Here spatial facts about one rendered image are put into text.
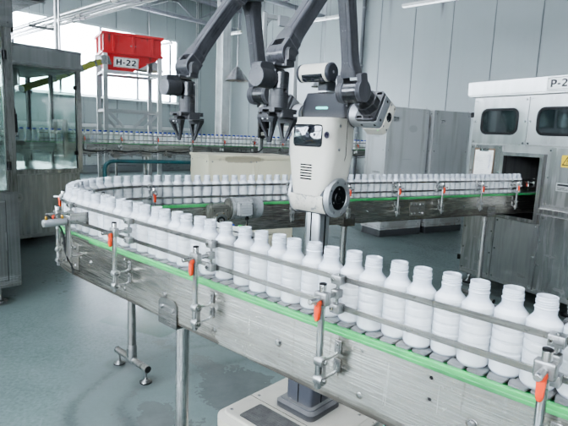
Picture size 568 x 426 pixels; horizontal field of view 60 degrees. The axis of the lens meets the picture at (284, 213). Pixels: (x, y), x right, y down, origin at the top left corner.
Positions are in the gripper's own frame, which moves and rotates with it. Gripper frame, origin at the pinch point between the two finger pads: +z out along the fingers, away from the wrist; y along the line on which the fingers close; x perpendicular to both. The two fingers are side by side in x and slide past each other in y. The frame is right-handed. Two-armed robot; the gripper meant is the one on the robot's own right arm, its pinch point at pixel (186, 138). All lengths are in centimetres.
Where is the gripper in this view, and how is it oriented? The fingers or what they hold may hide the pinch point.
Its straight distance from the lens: 183.8
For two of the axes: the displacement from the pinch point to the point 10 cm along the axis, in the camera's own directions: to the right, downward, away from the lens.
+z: -0.4, 9.9, 1.6
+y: -6.8, 0.9, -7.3
